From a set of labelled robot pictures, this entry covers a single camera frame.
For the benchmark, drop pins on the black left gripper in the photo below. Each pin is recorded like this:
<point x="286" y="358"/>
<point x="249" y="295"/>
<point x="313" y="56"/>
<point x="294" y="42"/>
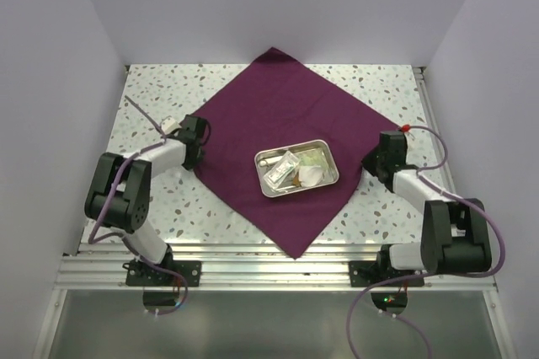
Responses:
<point x="190" y="164"/>

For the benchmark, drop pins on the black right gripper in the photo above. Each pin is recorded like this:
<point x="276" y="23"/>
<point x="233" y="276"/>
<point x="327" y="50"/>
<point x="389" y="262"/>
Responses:
<point x="366" y="162"/>

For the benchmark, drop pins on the bagged bandage roll green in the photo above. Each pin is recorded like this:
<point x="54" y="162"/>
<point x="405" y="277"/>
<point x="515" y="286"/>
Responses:
<point x="313" y="157"/>

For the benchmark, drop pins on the white gauze pad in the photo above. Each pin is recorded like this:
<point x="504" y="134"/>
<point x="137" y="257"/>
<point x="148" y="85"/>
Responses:
<point x="309" y="176"/>

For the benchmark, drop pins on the purple cloth mat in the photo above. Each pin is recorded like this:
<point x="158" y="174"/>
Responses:
<point x="275" y="102"/>

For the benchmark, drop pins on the suture packet white green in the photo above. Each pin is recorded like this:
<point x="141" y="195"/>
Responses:
<point x="281" y="169"/>

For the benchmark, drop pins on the steel instrument tray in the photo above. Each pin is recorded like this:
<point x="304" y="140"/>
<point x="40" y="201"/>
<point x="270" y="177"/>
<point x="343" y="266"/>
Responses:
<point x="264" y="161"/>

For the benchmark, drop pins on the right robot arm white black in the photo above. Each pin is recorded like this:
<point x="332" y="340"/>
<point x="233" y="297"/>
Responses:
<point x="454" y="234"/>

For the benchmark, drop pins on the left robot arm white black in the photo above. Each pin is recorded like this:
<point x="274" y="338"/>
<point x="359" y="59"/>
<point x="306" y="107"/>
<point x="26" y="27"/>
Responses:
<point x="118" y="199"/>

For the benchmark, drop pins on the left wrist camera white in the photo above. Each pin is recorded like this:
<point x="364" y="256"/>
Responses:
<point x="169" y="125"/>

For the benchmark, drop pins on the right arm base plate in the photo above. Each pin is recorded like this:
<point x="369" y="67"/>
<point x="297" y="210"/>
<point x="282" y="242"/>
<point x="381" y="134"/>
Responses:
<point x="392" y="261"/>

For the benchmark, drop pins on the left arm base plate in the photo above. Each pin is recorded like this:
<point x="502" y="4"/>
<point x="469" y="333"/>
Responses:
<point x="140" y="274"/>

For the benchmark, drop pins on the aluminium rail frame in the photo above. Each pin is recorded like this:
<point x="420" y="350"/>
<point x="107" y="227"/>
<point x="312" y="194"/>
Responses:
<point x="255" y="302"/>

